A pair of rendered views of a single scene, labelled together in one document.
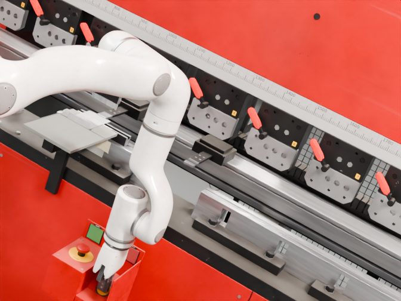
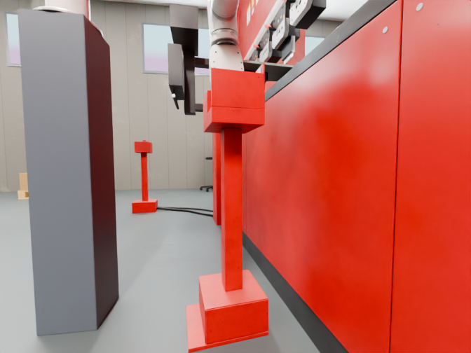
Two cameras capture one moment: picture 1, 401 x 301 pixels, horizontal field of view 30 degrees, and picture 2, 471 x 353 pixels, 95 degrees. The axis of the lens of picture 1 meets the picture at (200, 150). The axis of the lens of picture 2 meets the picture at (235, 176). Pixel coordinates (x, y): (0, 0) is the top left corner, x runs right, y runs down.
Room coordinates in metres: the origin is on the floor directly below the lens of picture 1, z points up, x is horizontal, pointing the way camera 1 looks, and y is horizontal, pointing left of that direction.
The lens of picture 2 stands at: (1.45, -0.47, 0.54)
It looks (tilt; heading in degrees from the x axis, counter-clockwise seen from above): 3 degrees down; 59
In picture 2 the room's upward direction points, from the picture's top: straight up
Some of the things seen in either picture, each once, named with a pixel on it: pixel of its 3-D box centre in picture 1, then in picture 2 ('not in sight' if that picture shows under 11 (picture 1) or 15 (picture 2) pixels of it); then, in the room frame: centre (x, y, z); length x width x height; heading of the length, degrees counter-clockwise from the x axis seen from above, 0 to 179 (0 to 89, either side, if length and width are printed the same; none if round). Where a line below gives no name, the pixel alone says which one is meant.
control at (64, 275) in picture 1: (93, 270); (230, 101); (1.81, 0.16, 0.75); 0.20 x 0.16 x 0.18; 74
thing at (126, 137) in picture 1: (102, 127); not in sight; (2.25, 0.33, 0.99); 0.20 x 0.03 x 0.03; 72
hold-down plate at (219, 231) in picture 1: (238, 244); not in sight; (2.02, -0.21, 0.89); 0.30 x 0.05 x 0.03; 72
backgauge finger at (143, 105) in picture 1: (122, 107); not in sight; (2.42, 0.31, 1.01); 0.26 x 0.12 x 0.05; 162
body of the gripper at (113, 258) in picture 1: (113, 254); (226, 63); (1.77, 0.12, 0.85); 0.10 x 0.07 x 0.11; 164
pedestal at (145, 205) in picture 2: not in sight; (144, 175); (1.85, 2.22, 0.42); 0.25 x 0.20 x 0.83; 162
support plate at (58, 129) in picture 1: (71, 130); (260, 71); (2.12, 0.39, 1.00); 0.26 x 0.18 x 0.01; 162
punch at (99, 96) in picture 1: (108, 89); (288, 50); (2.26, 0.35, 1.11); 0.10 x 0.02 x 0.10; 72
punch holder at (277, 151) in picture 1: (278, 134); not in sight; (2.08, -0.20, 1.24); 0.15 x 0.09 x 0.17; 72
